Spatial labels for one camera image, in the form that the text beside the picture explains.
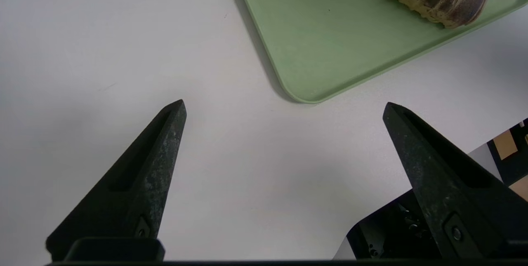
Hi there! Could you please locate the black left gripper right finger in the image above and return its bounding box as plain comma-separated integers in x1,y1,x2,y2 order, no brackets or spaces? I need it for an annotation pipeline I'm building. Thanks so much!
382,102,528,258

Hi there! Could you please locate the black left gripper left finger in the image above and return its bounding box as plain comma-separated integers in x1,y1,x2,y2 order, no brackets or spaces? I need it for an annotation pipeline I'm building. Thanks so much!
45,99,187,260

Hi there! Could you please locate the light green plastic tray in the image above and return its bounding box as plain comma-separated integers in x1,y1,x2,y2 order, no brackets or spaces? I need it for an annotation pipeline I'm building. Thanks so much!
230,0,528,104

